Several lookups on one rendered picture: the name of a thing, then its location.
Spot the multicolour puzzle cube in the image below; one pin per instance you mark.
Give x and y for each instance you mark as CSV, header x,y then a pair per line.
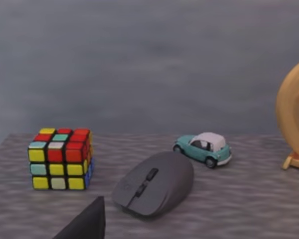
x,y
60,159

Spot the golden round plate on stand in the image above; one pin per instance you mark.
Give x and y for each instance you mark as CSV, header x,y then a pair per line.
x,y
295,112

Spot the teal toy car white roof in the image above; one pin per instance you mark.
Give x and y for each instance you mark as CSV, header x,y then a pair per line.
x,y
204,152

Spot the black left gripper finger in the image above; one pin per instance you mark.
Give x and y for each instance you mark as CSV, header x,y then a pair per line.
x,y
89,221

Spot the grey computer mouse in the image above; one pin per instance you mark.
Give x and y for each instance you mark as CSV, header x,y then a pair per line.
x,y
153,185

